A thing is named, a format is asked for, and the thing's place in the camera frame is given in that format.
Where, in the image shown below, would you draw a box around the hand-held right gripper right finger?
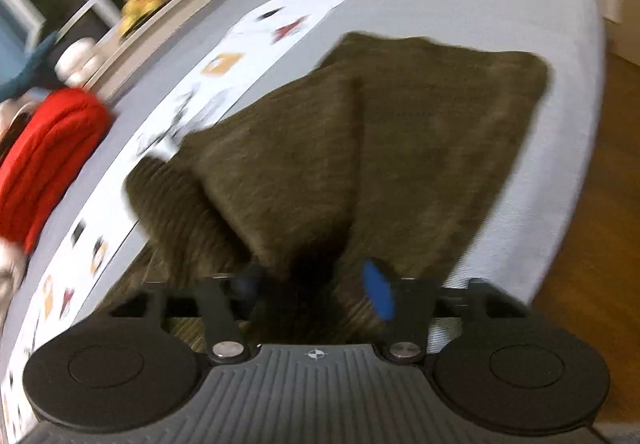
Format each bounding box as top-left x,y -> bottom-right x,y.
361,258 -> 531,365

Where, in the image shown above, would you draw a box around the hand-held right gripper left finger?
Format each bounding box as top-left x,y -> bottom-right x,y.
107,264 -> 263,366

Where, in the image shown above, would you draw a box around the olive corduroy pants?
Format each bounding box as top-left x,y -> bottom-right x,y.
100,32 -> 551,346

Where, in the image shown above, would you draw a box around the cream folded blanket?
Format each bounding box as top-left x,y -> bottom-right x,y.
0,239 -> 26,310

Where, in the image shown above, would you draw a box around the red folded blanket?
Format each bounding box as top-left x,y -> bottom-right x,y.
0,88 -> 113,255

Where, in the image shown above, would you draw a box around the white seal plush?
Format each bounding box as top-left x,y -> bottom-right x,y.
55,38 -> 98,88

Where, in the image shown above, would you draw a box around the blue shark plush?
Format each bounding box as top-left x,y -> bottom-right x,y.
0,32 -> 63,102

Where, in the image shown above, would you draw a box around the blue curtain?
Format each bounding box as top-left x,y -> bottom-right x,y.
0,22 -> 28,70

